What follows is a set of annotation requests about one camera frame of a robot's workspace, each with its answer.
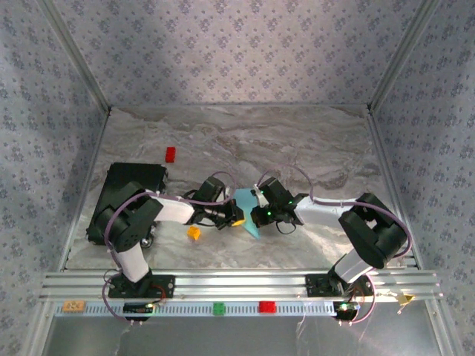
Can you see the orange toy brick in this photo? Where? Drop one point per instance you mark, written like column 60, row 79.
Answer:
column 193, row 233

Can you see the wide aluminium frame beam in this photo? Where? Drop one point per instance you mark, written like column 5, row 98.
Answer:
column 241, row 283

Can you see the aluminium frame post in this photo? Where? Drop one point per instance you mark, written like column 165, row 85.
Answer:
column 400, row 55
column 79, row 55

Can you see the orange flat toy plate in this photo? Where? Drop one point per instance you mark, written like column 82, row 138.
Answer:
column 73, row 306

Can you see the light blue paper sheet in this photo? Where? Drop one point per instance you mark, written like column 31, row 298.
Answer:
column 246, row 202

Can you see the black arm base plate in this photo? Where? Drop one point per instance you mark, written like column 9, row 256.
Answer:
column 315, row 285
column 167, row 285

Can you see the wide red toy brick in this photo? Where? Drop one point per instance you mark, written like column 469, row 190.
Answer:
column 267, row 307

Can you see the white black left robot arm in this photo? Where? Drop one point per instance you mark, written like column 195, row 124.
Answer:
column 174, row 211

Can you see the aluminium table edge rail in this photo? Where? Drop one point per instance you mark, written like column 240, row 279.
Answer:
column 389, row 167
column 241, row 107
column 89, row 167

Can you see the black hard case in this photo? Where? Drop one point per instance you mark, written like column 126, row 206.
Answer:
column 118, row 174

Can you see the small black circuit board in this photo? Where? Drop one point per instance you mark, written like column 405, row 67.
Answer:
column 137, row 308
column 345, row 308

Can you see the small red toy brick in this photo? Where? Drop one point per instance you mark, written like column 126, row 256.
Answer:
column 170, row 154

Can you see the small yellow paper piece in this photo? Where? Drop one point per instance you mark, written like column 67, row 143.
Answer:
column 406, row 297

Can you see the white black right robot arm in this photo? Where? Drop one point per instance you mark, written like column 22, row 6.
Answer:
column 371, row 237

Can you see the green toy brick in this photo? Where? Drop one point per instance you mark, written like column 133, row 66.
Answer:
column 219, row 308

